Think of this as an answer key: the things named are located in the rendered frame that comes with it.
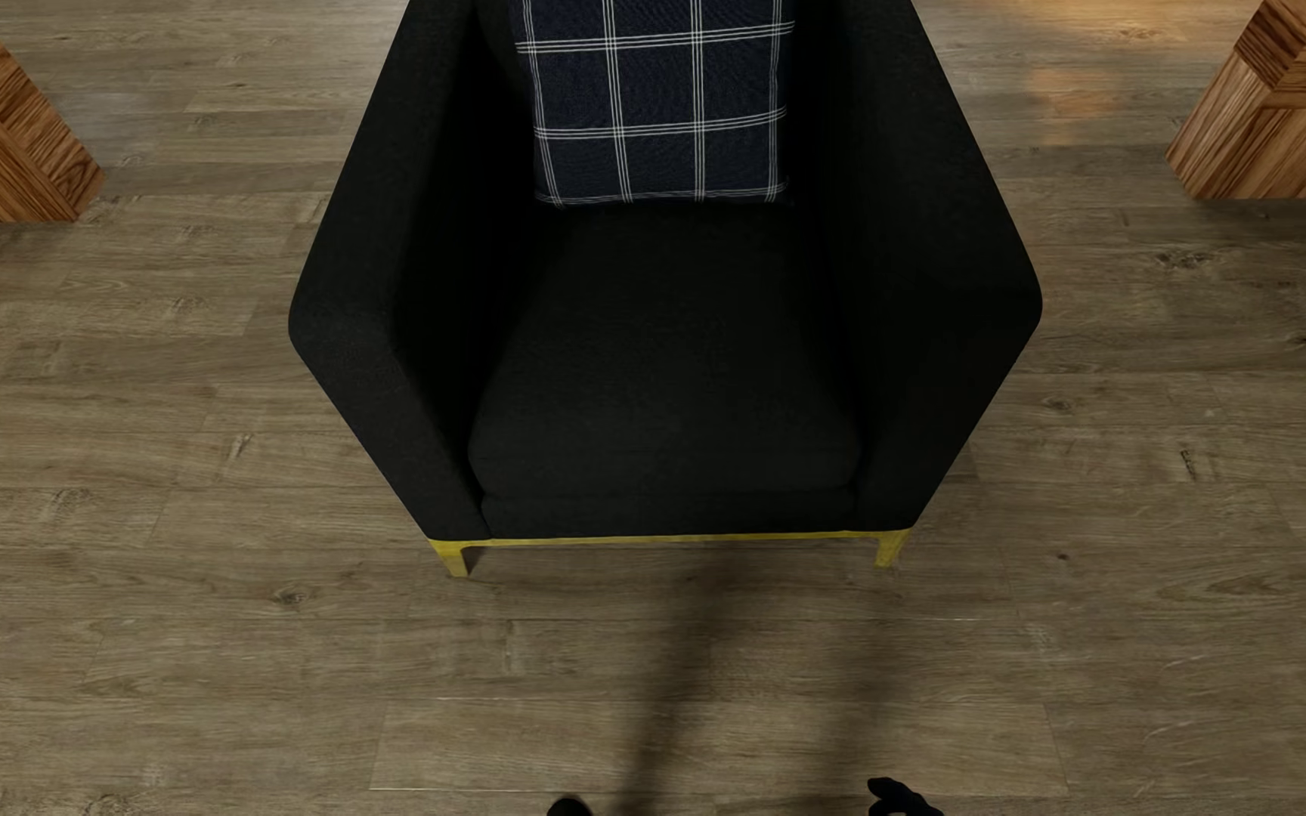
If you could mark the navy plaid throw pillow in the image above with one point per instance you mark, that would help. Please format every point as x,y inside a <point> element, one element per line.
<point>653,102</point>

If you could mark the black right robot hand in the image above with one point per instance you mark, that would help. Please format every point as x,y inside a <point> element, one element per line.
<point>900,801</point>

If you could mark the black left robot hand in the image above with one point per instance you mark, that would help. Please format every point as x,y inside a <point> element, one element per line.
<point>569,808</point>

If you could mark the black fabric armchair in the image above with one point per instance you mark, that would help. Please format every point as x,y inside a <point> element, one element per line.
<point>664,374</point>

